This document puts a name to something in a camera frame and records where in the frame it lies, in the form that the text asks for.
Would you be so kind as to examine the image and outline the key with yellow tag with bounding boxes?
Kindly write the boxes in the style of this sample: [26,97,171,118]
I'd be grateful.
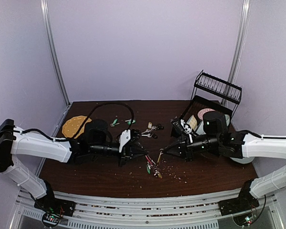
[157,148,164,164]

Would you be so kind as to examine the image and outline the metal keyring with red handle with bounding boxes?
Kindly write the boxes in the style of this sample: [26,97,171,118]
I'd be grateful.
[145,155,161,178]

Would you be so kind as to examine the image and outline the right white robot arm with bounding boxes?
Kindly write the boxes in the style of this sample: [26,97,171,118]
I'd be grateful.
[160,111,286,216]

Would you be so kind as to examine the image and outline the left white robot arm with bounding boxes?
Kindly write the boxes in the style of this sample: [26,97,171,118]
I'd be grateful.
[0,119,148,218]

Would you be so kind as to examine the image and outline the keys with yellow tag cluster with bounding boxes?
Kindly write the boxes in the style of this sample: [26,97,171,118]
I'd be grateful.
[141,122,164,139]

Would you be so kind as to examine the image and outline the light blue ribbed bowl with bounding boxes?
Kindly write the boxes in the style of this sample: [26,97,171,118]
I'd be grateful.
[195,121,205,135]

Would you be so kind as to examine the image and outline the yellow checked bowl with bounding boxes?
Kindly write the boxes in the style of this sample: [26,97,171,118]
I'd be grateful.
[186,115,197,130]

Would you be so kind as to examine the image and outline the key with light green tag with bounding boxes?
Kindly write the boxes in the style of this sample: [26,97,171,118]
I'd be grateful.
[125,119,136,125]

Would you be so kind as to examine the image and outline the key with dark green tag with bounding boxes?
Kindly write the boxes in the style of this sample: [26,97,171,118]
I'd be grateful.
[110,118,120,127]

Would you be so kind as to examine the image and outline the pink patterned bowl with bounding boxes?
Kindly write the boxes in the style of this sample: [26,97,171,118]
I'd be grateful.
[197,108,215,120]

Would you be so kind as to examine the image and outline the pale green bowl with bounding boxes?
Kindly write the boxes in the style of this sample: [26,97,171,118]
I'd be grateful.
[225,114,230,126]

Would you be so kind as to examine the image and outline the black dish rack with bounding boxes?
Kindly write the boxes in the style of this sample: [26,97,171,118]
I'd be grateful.
[179,71,242,120]

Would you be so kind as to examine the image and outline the pale green plate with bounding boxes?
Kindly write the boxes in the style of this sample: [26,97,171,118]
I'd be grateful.
[230,157,255,165]

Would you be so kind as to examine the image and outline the yellow dotted plate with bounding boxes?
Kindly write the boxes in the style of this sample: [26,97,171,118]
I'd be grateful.
[62,115,86,138]

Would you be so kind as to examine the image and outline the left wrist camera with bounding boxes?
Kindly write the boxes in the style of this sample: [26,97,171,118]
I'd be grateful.
[117,129,141,153]

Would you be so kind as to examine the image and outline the green tag on ring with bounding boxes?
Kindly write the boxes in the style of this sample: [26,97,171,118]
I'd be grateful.
[146,164,151,174]

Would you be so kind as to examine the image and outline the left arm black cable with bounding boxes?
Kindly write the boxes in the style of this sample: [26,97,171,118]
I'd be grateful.
[11,102,135,144]

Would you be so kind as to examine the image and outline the left aluminium frame post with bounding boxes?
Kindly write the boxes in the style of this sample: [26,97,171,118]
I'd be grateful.
[40,0,71,106]

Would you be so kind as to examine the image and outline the aluminium frame post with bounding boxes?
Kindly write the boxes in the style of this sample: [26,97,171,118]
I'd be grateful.
[40,0,71,106]
[221,0,251,107]

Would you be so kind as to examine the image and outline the right aluminium frame post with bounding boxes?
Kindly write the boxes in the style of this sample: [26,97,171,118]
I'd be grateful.
[221,0,251,107]

